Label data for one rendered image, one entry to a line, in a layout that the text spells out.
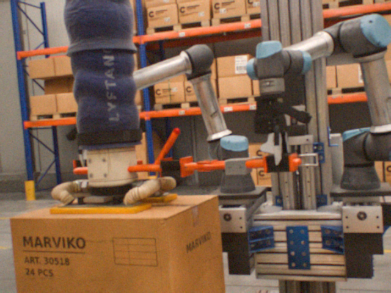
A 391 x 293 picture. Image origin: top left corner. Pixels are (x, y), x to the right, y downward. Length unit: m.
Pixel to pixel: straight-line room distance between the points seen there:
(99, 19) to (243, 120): 8.62
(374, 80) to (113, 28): 0.92
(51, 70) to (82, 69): 8.73
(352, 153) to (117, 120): 0.91
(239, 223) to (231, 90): 7.04
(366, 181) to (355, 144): 0.14
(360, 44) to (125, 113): 0.84
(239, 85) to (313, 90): 6.71
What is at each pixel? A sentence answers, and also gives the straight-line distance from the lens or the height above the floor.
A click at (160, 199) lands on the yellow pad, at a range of 1.73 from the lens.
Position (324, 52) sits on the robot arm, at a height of 1.56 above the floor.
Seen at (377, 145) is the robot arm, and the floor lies 1.21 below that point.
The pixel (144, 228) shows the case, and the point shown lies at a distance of 1.49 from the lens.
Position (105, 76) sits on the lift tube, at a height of 1.51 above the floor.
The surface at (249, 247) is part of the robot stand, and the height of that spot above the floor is 0.83.
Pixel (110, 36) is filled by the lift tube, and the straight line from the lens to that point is 1.68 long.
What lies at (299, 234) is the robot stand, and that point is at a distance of 2.05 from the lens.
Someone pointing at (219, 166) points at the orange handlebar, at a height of 1.20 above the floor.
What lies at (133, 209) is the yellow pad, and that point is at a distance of 1.56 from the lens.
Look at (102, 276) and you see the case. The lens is 1.62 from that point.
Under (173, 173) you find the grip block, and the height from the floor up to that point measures 1.19.
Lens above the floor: 1.34
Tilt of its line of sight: 3 degrees down
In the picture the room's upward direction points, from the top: 4 degrees counter-clockwise
